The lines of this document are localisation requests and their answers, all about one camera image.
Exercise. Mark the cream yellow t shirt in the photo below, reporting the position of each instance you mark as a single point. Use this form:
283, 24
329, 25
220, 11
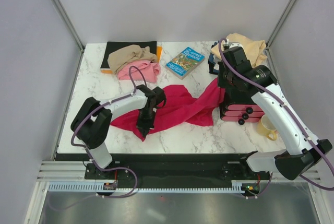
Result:
254, 50

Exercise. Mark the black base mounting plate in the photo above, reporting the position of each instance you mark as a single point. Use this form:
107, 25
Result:
178, 170

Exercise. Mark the beige t shirt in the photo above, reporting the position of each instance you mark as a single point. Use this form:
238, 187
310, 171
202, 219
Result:
119, 59

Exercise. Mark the black notebook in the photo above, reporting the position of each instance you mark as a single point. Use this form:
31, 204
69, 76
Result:
114, 46

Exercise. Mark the light pink t shirt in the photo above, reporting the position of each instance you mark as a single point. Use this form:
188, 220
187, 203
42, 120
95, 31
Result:
150, 71

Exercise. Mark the aluminium frame post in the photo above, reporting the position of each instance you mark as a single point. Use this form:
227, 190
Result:
285, 14
68, 23

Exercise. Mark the right aluminium frame post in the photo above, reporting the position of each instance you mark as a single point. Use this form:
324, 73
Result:
285, 14

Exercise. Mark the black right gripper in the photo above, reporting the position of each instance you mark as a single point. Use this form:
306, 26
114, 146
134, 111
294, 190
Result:
222, 83

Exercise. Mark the black pink drawer organizer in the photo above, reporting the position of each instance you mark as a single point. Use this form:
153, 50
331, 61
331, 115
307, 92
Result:
237, 106

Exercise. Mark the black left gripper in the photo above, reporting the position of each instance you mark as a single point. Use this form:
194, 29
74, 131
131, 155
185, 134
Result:
144, 127

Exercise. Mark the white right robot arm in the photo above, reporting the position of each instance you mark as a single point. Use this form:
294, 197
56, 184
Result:
303, 149

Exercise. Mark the magenta t shirt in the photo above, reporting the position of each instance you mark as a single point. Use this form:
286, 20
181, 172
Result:
182, 107

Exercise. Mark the navy white folded cloth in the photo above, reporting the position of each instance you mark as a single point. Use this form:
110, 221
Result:
213, 64

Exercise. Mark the yellow mug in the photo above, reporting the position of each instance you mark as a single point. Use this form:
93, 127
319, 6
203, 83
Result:
266, 128

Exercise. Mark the left aluminium frame post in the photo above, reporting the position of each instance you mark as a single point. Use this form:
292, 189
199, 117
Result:
68, 23

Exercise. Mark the blue illustrated paperback book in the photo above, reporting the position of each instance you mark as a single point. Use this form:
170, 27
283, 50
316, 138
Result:
184, 63

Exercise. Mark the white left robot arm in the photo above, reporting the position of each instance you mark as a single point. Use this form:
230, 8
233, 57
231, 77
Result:
91, 124

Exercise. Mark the white slotted cable duct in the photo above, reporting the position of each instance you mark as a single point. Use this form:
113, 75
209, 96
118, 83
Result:
101, 187

